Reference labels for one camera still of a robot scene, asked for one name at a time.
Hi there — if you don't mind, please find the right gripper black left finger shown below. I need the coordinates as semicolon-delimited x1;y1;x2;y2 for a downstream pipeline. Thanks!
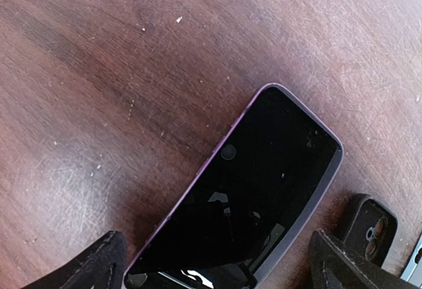
25;231;127;289

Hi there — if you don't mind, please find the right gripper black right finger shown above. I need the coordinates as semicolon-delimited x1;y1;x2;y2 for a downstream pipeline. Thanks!
308;229;416;289

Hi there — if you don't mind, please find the black smartphone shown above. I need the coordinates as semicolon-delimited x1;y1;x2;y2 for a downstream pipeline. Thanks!
123;83;344;288
334;193;398;267

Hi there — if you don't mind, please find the light blue phone case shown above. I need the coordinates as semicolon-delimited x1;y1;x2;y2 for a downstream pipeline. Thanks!
401;236;422;288

